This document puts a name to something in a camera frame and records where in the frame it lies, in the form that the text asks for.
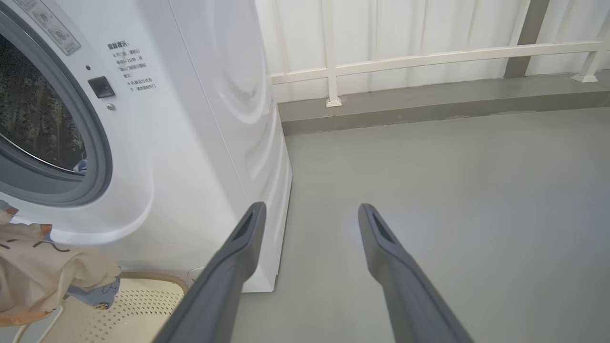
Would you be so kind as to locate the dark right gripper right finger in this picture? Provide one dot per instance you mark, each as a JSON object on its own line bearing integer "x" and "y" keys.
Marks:
{"x": 405, "y": 295}

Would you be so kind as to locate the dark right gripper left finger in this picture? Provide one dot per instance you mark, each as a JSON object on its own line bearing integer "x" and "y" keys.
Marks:
{"x": 224, "y": 290}

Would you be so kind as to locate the cream garment with basketball print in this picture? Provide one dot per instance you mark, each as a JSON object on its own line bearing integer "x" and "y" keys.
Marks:
{"x": 43, "y": 271}

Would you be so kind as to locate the white front-load washing machine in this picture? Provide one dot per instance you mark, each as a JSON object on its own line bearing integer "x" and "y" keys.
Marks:
{"x": 190, "y": 143}

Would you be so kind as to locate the round white filter cover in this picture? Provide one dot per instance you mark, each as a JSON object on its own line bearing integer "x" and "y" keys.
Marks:
{"x": 195, "y": 274}

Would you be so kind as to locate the cream perforated laundry basket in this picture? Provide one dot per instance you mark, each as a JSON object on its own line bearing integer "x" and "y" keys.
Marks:
{"x": 133, "y": 309}

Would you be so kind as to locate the white metal railing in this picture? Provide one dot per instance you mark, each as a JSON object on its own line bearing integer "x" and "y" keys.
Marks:
{"x": 429, "y": 59}

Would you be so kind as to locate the grey steel column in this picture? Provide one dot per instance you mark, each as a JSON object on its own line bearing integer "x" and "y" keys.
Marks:
{"x": 526, "y": 38}

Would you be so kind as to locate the grey instruction sticker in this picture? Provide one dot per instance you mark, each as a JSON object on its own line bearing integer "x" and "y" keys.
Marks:
{"x": 50, "y": 24}

